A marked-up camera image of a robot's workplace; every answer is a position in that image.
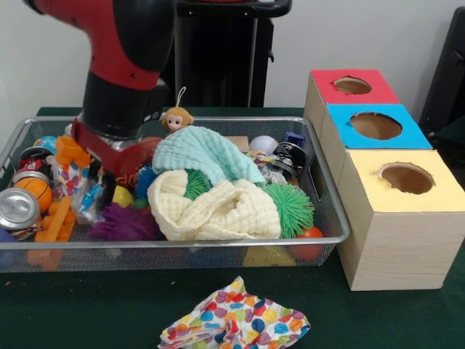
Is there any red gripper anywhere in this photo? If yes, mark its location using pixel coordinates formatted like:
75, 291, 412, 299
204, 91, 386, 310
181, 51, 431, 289
70, 119, 165, 209

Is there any clear plastic water bottle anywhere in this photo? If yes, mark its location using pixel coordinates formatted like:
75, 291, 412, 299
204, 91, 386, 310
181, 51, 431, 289
73, 174, 108, 225

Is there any orange plastic toy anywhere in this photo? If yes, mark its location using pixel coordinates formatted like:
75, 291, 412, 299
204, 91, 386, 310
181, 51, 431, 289
54, 136, 92, 168

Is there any mint green cloth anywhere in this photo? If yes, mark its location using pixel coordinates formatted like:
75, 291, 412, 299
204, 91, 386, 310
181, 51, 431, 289
153, 126, 266, 188

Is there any cream cloth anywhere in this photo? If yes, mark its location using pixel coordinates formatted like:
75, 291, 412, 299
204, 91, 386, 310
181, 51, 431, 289
147, 169, 283, 241

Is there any polka dot cloth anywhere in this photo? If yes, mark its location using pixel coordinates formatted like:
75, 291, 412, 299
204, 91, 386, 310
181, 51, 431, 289
158, 276, 312, 349

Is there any wooden box with three holes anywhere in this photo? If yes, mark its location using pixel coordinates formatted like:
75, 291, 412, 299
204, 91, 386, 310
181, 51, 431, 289
305, 69, 465, 292

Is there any yellow ball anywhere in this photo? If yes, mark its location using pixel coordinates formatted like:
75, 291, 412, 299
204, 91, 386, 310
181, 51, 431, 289
111, 185, 135, 209

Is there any purple spiky ball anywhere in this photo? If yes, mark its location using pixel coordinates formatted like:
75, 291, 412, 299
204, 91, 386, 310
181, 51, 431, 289
89, 204, 164, 242

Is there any orange long plastic block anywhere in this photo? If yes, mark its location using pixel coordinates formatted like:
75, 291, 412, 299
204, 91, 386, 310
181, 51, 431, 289
35, 195, 77, 243

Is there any small orange basketball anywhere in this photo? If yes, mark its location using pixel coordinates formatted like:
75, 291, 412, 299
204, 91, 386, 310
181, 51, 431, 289
13, 177, 53, 214

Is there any silver tin can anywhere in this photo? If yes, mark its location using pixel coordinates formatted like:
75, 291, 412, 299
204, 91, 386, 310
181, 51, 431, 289
0, 188, 41, 237

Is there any brown monkey plush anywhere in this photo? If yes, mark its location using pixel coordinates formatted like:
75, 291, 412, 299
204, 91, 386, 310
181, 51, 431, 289
160, 87, 194, 133

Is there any dark green tablecloth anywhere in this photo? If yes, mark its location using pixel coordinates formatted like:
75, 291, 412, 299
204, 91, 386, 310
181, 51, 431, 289
0, 107, 465, 349

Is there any green spiky ball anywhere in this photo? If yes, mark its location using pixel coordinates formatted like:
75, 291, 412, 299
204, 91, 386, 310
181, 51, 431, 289
265, 182, 315, 239

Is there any side table with green cloth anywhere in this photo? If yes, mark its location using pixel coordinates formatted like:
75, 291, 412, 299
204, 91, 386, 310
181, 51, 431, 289
434, 116, 465, 151

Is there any black upright panel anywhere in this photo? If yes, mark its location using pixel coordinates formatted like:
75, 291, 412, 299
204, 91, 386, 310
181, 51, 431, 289
421, 7, 465, 135

